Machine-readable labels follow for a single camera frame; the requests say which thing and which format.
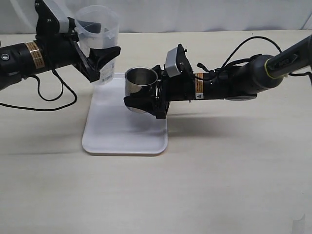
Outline stainless steel cup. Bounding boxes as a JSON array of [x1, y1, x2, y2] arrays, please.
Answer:
[[124, 68, 159, 115]]

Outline white plastic tray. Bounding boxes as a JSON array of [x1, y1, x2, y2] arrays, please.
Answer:
[[82, 73, 168, 156]]

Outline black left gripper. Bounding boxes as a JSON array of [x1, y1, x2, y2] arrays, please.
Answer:
[[65, 17, 121, 82]]

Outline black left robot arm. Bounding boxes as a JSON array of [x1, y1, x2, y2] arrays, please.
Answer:
[[0, 0, 121, 90]]

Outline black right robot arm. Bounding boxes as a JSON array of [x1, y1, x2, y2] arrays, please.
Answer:
[[123, 37, 312, 119]]

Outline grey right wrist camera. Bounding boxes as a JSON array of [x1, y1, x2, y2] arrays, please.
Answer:
[[164, 44, 193, 78]]

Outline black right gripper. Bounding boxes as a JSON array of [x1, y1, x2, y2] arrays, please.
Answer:
[[123, 64, 170, 119]]

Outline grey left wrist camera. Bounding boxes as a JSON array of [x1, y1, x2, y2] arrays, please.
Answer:
[[43, 0, 69, 33]]

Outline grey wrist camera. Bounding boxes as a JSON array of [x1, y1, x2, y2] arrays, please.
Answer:
[[43, 0, 69, 33], [164, 44, 193, 78]]

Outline clear plastic measuring jug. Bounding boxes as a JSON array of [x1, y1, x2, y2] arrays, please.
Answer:
[[74, 5, 120, 86]]

